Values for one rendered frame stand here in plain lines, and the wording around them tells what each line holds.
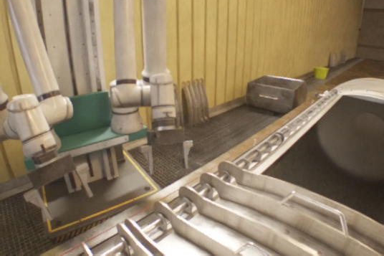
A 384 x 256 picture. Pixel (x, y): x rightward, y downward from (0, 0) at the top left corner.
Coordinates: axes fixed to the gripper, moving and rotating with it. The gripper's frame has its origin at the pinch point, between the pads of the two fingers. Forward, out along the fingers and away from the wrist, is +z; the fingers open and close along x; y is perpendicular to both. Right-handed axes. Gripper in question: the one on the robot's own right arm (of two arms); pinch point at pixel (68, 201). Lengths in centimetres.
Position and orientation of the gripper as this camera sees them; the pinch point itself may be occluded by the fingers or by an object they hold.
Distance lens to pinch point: 77.5
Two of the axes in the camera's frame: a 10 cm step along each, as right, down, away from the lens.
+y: -6.3, 1.4, 7.7
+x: -6.9, 3.6, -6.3
